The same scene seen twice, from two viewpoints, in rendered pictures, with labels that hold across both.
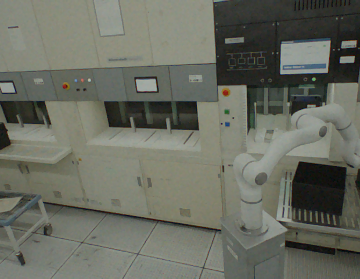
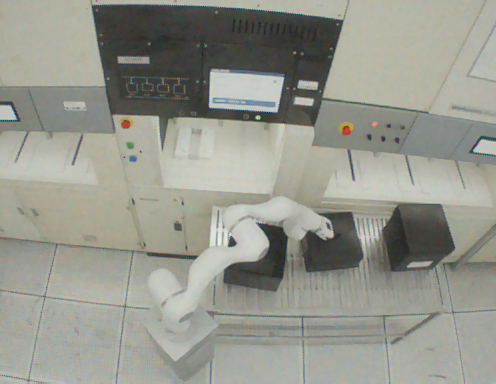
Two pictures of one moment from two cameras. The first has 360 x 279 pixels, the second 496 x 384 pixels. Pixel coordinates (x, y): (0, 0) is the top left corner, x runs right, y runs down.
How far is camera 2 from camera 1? 114 cm
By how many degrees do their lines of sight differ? 39
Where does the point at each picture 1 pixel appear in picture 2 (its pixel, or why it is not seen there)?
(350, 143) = (295, 227)
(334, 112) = (280, 216)
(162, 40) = (11, 53)
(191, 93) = (71, 123)
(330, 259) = not seen: hidden behind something
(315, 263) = not seen: hidden behind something
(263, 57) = (182, 85)
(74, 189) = not seen: outside the picture
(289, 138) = (220, 262)
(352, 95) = (305, 145)
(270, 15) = (192, 33)
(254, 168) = (176, 311)
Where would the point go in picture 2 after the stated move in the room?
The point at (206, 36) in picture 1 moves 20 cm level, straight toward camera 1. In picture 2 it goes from (85, 51) to (83, 84)
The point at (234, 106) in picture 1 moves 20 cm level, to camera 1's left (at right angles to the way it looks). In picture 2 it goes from (140, 138) to (99, 150)
